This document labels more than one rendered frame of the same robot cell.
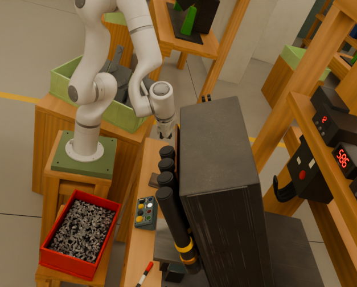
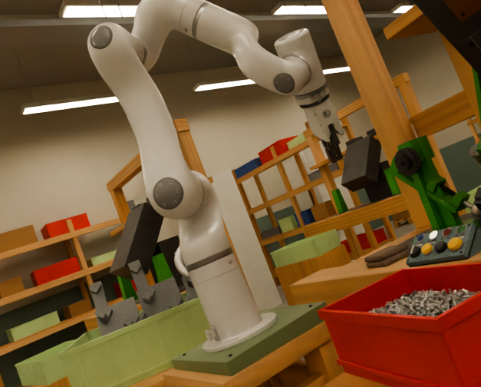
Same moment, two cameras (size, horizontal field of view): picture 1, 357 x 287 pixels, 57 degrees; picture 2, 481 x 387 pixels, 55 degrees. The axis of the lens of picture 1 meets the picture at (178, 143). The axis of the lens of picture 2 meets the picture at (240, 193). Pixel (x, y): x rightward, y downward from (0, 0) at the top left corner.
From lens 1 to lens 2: 1.16 m
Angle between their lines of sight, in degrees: 44
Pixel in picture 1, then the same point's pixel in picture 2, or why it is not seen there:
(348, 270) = not seen: outside the picture
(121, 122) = not seen: hidden behind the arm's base
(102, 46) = (161, 102)
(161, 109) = (312, 57)
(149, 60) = (246, 22)
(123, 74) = (167, 292)
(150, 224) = (476, 230)
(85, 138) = (232, 283)
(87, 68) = (162, 142)
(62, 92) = (102, 375)
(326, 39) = (348, 11)
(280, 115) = (390, 112)
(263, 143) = not seen: hidden behind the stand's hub
